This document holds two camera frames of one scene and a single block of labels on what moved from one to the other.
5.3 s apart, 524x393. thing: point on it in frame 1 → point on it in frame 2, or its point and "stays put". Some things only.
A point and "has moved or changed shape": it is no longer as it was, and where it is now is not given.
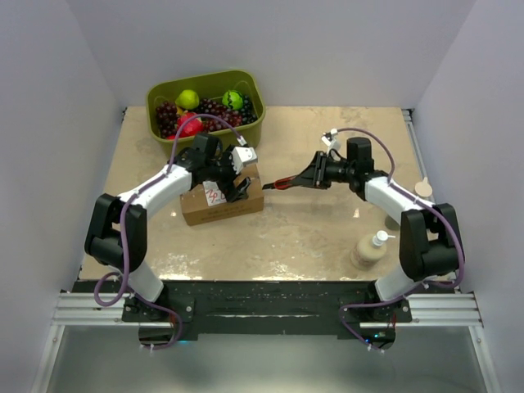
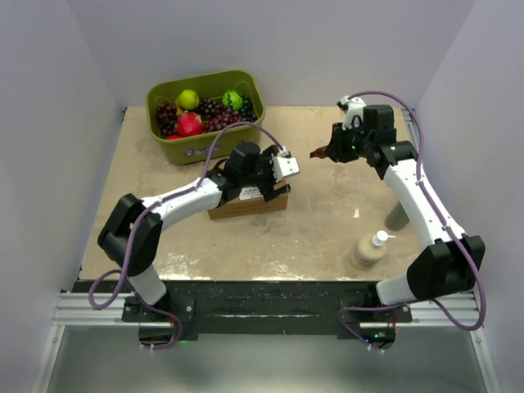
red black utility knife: [281, 183] has moved or changed shape
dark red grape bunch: [166, 115] stays put
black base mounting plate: [350, 308] stays put
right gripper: [315, 174] → [336, 150]
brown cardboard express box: [206, 203] has moved or changed shape
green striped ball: [232, 99] stays put
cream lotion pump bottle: [369, 250] stays put
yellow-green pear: [187, 99] stays put
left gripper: [228, 187] → [264, 160]
